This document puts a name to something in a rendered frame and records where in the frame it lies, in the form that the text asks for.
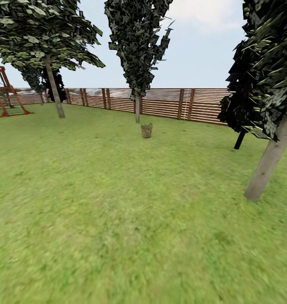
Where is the wicker basket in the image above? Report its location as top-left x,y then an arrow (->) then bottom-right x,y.
141,123 -> 153,138

